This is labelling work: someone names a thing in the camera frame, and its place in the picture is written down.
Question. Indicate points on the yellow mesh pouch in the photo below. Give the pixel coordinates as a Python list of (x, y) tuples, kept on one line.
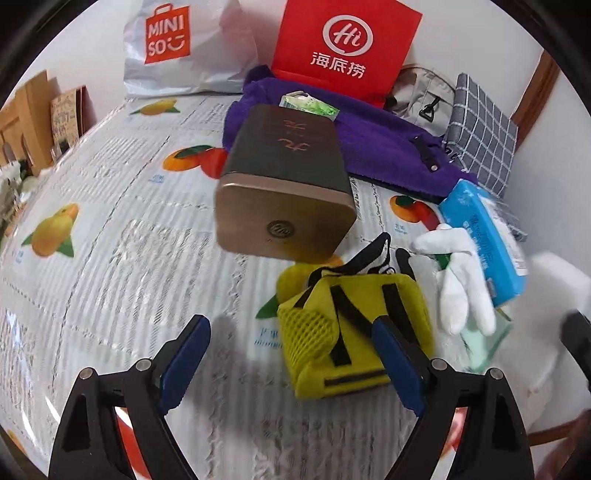
[(360, 350)]

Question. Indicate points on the brown metal tin box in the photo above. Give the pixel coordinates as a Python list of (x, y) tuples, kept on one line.
[(286, 184)]

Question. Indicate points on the white plastic shopping bag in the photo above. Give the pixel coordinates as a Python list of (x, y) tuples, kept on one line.
[(207, 55)]

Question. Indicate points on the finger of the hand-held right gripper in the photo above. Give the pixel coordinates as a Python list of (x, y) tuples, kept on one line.
[(577, 341)]

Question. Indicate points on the beige backpack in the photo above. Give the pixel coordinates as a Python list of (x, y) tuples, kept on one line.
[(415, 97)]

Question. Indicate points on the brown printed paper bag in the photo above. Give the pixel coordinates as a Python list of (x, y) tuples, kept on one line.
[(69, 120)]

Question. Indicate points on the blue wet wipes packet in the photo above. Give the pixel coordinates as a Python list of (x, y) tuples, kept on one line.
[(485, 230)]

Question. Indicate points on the fruit-print bed sheet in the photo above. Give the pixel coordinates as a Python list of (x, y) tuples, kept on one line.
[(115, 277)]

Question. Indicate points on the white glove with green cuff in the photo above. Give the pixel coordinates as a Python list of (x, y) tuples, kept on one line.
[(457, 277)]

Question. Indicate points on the wooden door frame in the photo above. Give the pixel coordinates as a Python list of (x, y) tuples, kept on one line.
[(535, 92)]

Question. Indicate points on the red paper bag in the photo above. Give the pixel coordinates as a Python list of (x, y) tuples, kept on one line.
[(346, 46)]

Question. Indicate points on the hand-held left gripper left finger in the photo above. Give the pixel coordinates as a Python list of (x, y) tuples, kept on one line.
[(184, 364)]

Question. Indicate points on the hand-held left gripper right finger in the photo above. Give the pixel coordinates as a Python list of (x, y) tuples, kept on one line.
[(397, 364)]

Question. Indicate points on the purple fleece cloth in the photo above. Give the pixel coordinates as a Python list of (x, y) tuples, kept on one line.
[(383, 147)]

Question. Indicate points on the grey checked cushion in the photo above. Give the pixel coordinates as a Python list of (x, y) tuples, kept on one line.
[(480, 134)]

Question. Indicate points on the cardboard boxes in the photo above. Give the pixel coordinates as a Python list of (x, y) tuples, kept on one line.
[(27, 115)]

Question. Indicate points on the green snack packet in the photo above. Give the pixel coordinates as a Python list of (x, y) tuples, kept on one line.
[(309, 104)]

